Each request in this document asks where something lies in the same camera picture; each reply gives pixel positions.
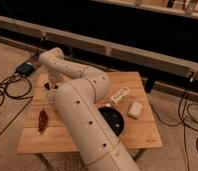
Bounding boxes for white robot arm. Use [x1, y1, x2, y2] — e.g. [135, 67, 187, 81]
[39, 48, 140, 171]

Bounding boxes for black bowl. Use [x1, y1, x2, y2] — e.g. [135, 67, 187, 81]
[98, 107, 125, 137]

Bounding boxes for white sponge block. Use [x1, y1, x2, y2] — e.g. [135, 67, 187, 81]
[128, 102, 143, 119]

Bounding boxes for white plastic cup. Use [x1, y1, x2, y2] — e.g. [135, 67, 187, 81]
[45, 90, 55, 106]

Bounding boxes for dark red dried chili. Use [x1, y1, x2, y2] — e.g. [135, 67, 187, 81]
[38, 110, 48, 133]

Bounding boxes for wooden table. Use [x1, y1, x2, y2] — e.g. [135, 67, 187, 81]
[18, 72, 162, 154]

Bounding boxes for black power adapter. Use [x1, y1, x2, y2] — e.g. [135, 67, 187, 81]
[16, 63, 34, 76]

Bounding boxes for wooden beam rail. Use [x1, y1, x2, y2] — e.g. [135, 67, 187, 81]
[0, 16, 198, 80]

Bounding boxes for black cables on floor right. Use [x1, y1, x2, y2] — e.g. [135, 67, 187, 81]
[148, 71, 198, 171]

